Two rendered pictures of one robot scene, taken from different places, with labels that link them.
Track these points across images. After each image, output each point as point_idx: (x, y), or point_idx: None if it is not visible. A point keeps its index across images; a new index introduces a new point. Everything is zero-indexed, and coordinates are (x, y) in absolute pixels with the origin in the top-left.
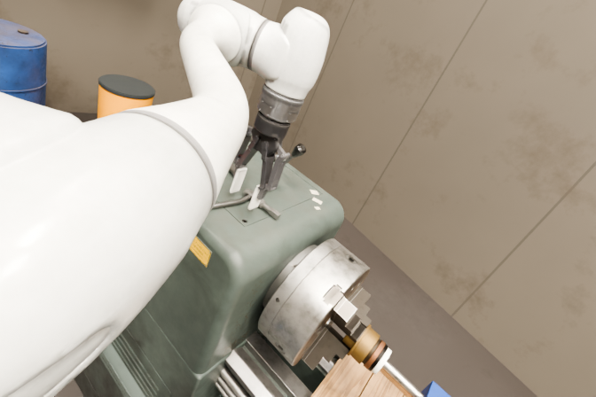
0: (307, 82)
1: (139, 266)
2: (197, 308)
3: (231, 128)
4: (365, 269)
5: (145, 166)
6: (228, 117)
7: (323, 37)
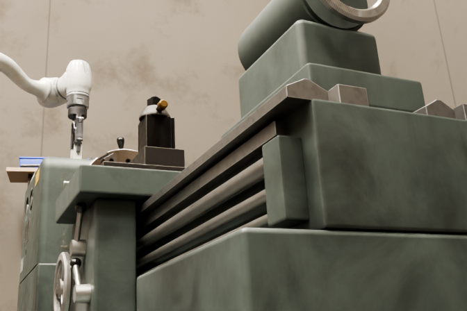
0: (78, 81)
1: None
2: (37, 212)
3: None
4: (137, 151)
5: None
6: None
7: (78, 63)
